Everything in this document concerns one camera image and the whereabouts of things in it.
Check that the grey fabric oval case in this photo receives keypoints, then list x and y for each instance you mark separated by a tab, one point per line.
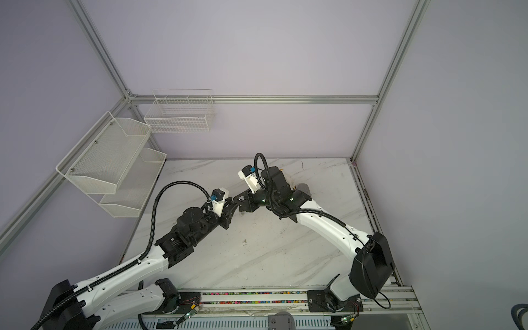
303	188

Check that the aluminium frame profile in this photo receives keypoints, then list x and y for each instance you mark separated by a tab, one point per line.
11	232

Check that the white wire basket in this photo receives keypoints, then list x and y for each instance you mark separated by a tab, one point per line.
181	111

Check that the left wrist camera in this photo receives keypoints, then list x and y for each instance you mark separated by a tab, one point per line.
218	198

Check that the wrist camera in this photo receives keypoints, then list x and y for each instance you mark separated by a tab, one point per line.
218	198
249	176

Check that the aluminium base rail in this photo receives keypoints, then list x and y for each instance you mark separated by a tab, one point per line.
284	308

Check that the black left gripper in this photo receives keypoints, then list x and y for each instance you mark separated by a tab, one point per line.
225	218

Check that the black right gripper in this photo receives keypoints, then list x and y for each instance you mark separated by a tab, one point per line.
251	200

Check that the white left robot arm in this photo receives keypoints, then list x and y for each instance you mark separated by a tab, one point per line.
104	300

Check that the white mesh lower shelf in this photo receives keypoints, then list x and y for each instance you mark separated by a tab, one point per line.
133	193

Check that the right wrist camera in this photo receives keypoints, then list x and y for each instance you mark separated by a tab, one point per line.
249	176

